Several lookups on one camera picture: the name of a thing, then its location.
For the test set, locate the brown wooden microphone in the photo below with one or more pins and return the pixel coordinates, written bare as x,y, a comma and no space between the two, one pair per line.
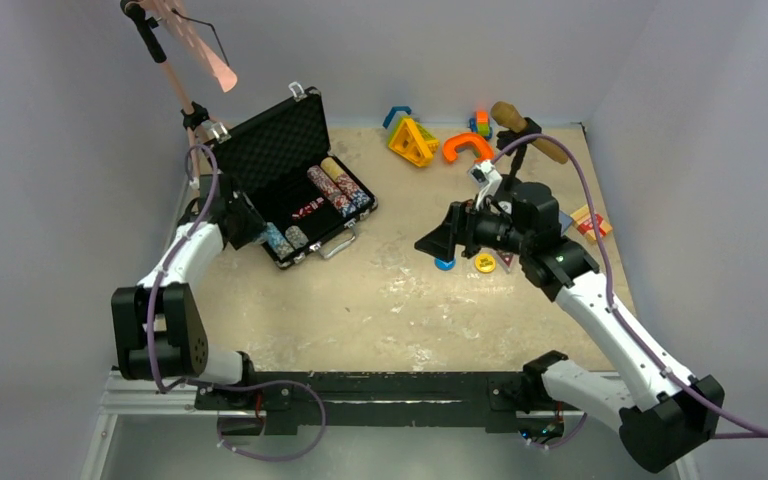
514,126

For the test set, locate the purple red blue chip row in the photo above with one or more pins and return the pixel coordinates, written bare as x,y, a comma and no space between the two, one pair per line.
331,191

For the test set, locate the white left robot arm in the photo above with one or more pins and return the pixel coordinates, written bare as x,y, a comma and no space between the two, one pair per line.
158,330

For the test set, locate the red triangular button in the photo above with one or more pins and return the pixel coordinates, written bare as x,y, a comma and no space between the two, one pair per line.
506,260

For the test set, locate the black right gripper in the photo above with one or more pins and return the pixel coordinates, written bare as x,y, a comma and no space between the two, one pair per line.
458,228

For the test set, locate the orange curved toy track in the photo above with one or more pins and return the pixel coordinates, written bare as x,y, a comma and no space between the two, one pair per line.
467,142

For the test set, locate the pink tripod stand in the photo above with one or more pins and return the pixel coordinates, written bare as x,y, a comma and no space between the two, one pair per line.
147,15

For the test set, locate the light blue chip stack in case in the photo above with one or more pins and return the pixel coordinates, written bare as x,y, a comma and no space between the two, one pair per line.
275,240

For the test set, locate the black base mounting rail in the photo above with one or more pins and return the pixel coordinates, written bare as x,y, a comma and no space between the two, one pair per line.
494,401

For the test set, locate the blue orange toy blocks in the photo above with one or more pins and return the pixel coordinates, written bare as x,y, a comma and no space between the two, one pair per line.
480,124

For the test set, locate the red dice row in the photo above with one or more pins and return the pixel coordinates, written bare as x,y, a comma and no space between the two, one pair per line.
308,208

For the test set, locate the red playing card box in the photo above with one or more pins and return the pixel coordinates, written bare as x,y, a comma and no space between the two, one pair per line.
590,225

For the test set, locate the yellow red blue chip row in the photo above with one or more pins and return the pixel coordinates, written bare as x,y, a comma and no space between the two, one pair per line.
345,182

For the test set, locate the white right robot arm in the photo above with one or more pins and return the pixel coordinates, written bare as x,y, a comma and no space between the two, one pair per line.
660,410

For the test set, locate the black poker chip case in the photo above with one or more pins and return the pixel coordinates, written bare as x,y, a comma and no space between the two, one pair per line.
268,156

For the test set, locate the grey chip stack front right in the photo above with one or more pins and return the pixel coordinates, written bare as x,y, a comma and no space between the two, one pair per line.
296,237

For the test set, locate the yellow triangular toy block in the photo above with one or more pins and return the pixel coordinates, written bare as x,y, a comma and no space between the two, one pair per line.
413,142

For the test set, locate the blue small blind button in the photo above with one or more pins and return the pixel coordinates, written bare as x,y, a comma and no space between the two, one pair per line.
444,265

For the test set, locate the yellow big blind button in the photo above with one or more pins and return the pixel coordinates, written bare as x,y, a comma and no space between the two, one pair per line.
485,263

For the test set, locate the blue angled toy piece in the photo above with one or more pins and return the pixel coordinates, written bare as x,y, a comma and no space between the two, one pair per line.
395,114

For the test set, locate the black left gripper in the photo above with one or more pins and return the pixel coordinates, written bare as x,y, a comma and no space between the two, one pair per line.
254,224

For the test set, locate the blue playing card box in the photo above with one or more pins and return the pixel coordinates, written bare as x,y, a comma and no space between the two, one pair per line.
565,221

